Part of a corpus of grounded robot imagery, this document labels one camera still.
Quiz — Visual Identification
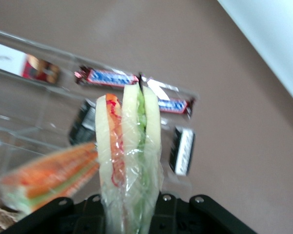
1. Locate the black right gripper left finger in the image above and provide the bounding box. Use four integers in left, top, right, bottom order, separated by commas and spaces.
4, 194, 106, 234

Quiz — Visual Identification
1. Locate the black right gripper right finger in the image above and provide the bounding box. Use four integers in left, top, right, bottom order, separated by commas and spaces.
153, 194, 257, 234

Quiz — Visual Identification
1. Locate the triangular sandwich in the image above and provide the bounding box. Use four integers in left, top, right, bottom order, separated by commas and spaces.
94, 83, 165, 234
0, 142, 100, 215

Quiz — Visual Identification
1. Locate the small black snack box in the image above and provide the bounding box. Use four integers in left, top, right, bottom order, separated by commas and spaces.
67, 99, 99, 147
169, 125, 196, 176

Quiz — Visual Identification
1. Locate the Snickers chocolate bar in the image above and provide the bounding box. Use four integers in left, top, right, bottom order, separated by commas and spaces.
146, 77, 196, 120
74, 65, 140, 89

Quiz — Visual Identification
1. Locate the clear acrylic stepped stand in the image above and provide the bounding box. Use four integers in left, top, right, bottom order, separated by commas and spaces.
0, 27, 201, 195

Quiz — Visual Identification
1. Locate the red tartan cookie box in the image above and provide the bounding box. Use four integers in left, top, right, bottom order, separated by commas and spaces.
0, 39, 62, 85

